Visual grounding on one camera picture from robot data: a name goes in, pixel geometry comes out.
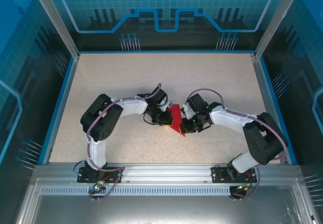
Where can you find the blue table side trim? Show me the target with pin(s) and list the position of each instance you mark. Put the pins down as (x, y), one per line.
(270, 82)
(68, 82)

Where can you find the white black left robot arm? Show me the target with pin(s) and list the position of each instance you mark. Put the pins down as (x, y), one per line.
(133, 106)

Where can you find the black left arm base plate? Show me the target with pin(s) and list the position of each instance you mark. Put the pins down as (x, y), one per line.
(113, 171)

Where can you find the silver metal panel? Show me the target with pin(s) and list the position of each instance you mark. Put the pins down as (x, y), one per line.
(161, 211)

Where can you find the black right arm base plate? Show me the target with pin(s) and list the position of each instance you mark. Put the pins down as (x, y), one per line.
(218, 174)

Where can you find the aluminium mounting rail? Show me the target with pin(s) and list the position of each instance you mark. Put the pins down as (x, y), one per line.
(166, 173)

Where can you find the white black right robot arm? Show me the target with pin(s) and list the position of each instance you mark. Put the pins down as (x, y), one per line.
(227, 119)

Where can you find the aluminium frame post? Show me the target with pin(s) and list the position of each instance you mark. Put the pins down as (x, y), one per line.
(60, 24)
(272, 24)

